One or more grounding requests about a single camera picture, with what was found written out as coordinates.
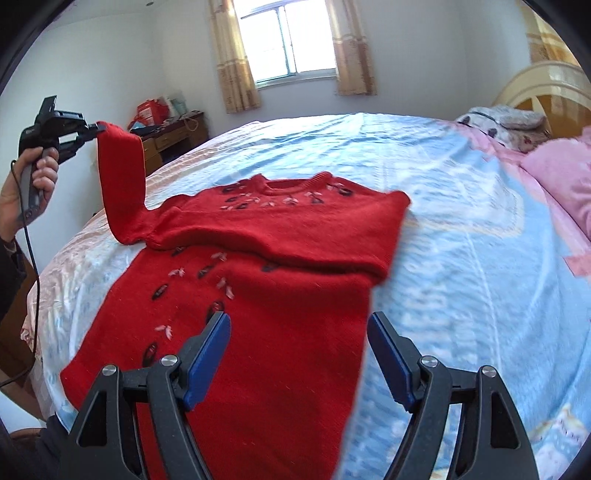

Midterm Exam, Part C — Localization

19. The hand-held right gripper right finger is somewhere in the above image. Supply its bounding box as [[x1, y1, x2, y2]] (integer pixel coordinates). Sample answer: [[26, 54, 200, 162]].
[[368, 311, 541, 480]]

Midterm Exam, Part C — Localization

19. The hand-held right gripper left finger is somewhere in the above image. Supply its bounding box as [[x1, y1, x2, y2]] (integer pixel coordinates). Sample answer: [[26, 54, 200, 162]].
[[60, 311, 231, 480]]

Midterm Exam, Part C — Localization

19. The red knitted sweater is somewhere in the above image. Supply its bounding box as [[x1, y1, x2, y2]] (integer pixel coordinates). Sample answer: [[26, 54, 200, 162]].
[[60, 121, 413, 480]]

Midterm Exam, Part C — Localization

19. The person's left forearm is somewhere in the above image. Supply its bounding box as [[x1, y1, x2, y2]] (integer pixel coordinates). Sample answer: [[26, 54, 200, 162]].
[[0, 235, 29, 305]]

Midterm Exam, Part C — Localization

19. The person's left hand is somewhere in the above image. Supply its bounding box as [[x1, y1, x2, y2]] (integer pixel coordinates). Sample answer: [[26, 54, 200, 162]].
[[0, 148, 61, 241]]

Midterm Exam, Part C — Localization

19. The red bag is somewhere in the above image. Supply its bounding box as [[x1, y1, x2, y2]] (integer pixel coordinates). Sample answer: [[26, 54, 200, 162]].
[[135, 99, 170, 126]]

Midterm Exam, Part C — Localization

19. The brown wooden desk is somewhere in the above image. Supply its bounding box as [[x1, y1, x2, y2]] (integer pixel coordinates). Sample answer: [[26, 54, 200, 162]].
[[129, 112, 209, 178]]

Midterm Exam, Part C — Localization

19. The blue printed bed sheet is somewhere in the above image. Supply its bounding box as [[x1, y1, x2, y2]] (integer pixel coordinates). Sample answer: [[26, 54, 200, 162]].
[[25, 112, 591, 480]]

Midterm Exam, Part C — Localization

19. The beige patterned curtain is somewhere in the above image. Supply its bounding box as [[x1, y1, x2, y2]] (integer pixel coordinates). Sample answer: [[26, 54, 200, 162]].
[[325, 0, 378, 97], [208, 0, 262, 114]]

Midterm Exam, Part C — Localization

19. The person's dark clothing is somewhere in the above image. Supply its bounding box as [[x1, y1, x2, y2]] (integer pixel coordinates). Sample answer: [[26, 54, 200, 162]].
[[8, 413, 72, 480]]

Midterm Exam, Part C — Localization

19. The brown wooden cabinet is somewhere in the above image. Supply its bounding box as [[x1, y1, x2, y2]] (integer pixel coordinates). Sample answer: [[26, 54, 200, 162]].
[[0, 277, 43, 409]]

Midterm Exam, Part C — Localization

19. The window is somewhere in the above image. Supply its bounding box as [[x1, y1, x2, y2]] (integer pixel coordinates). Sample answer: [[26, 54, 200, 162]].
[[238, 0, 338, 89]]

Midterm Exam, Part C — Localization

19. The pink pillow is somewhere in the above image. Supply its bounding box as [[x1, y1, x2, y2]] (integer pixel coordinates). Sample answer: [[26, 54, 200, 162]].
[[519, 127, 591, 243]]

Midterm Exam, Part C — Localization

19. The grey patterned pillow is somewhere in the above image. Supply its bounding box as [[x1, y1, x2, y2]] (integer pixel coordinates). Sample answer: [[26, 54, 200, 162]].
[[455, 104, 552, 153]]

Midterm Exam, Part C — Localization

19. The yellow wooden headboard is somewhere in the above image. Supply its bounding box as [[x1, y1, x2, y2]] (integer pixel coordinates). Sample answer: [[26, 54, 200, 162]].
[[492, 60, 591, 139]]

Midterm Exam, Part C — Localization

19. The black cable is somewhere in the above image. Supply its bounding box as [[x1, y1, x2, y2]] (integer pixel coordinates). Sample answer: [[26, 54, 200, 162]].
[[0, 159, 41, 387]]

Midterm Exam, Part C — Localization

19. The yellow wall panel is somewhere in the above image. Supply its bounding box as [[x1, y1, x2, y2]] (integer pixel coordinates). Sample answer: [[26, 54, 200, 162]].
[[521, 4, 583, 66]]

